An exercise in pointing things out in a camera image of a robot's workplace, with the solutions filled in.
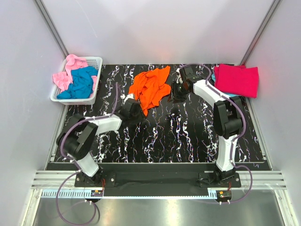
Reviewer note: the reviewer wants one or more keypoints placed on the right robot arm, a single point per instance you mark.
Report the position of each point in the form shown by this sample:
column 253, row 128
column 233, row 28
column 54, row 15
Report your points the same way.
column 228, row 119

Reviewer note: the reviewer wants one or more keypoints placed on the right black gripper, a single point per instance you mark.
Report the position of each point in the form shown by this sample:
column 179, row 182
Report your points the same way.
column 178, row 99

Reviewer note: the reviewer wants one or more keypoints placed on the folded light blue t shirt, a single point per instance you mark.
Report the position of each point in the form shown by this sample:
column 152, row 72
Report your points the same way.
column 213, row 78

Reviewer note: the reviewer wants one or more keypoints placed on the orange t shirt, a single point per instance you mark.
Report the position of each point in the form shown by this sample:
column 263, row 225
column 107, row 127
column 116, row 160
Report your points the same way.
column 150, row 87

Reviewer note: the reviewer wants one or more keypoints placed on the folded magenta t shirt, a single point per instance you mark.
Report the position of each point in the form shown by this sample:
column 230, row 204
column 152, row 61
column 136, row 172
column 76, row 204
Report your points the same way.
column 238, row 80

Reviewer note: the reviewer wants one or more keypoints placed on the white plastic basket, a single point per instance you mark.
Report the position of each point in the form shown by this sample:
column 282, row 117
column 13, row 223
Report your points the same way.
column 93, row 61

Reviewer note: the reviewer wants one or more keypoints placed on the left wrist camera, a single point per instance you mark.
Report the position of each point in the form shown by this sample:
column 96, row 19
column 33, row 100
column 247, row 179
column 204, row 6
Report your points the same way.
column 126, row 97

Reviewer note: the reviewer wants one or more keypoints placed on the aluminium front rail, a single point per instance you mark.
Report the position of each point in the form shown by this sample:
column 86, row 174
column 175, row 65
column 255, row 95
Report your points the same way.
column 261, row 179

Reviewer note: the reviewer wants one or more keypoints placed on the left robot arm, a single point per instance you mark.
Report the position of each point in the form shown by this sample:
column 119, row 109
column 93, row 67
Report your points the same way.
column 76, row 139

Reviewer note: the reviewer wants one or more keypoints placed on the pink t shirt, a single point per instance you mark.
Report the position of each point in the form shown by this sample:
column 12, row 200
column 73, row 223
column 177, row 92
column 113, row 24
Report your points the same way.
column 63, row 79

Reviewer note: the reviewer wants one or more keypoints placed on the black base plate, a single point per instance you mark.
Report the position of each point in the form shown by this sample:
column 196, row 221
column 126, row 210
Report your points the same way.
column 153, row 191

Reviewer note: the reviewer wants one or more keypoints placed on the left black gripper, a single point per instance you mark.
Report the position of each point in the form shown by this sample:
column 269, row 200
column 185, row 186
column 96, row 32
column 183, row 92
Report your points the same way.
column 141, row 117

